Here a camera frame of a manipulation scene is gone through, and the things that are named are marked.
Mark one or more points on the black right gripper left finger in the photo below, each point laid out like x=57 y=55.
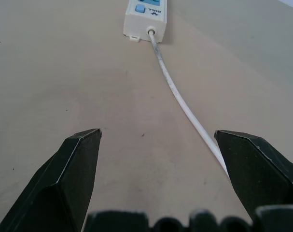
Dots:
x=64 y=178

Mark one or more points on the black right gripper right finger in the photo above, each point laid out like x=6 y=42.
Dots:
x=255 y=169

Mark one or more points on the white power strip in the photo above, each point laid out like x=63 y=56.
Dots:
x=143 y=21

